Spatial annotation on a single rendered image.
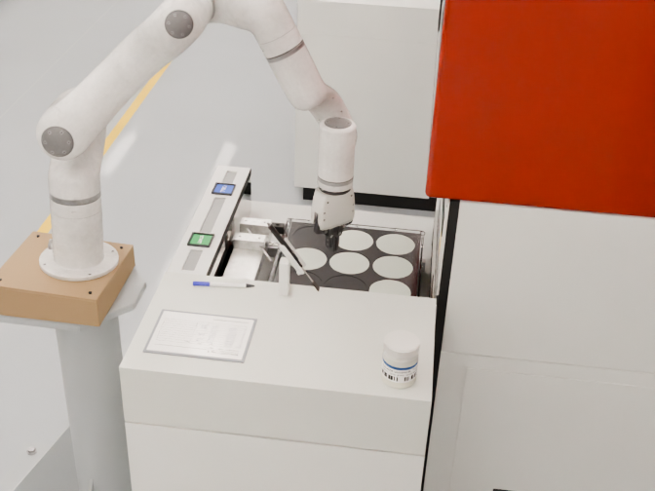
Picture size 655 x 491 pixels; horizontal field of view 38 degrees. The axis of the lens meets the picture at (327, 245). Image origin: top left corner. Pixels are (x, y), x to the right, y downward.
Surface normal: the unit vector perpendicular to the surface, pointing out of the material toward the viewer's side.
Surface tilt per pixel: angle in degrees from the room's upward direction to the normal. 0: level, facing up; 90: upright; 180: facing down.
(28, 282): 4
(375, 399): 90
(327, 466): 90
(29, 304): 90
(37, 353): 0
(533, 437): 90
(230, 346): 0
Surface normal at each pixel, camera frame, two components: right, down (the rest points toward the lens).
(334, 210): 0.51, 0.48
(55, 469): -0.15, 0.52
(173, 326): 0.04, -0.84
